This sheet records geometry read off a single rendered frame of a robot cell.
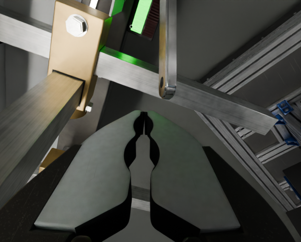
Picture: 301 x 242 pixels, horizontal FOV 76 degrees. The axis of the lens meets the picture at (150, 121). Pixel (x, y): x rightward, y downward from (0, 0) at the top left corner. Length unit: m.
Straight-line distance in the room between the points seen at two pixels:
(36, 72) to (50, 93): 0.32
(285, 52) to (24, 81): 0.95
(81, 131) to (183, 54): 0.77
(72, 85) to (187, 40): 0.91
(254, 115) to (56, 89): 0.25
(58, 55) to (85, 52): 0.03
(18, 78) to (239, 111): 0.48
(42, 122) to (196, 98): 0.18
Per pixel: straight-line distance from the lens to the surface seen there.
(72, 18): 0.22
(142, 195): 0.42
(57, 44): 0.25
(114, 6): 0.27
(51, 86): 0.22
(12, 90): 0.58
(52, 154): 0.39
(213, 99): 0.27
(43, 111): 0.19
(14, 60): 0.55
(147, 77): 0.25
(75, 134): 0.48
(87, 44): 0.23
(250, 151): 1.24
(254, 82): 1.03
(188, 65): 1.12
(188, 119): 1.27
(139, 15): 0.36
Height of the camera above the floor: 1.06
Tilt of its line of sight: 58 degrees down
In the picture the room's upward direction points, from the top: 180 degrees counter-clockwise
